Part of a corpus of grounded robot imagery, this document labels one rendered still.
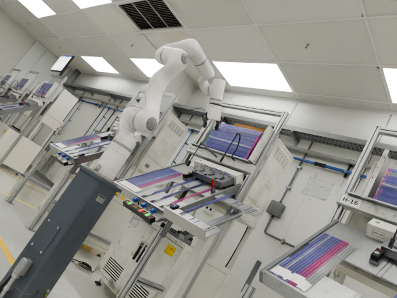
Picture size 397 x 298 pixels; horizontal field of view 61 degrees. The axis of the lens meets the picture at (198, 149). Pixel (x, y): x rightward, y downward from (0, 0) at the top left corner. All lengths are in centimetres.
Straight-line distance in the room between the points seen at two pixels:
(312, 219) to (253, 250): 74
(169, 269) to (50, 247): 94
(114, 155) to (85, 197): 25
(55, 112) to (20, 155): 97
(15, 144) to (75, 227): 490
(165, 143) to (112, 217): 98
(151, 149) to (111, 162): 202
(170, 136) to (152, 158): 34
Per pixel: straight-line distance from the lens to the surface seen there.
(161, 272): 246
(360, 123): 436
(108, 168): 176
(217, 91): 220
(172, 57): 185
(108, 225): 379
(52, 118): 669
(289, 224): 398
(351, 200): 222
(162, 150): 385
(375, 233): 209
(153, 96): 182
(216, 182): 253
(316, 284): 169
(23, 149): 665
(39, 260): 178
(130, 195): 250
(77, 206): 173
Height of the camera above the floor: 69
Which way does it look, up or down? 13 degrees up
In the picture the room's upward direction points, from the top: 32 degrees clockwise
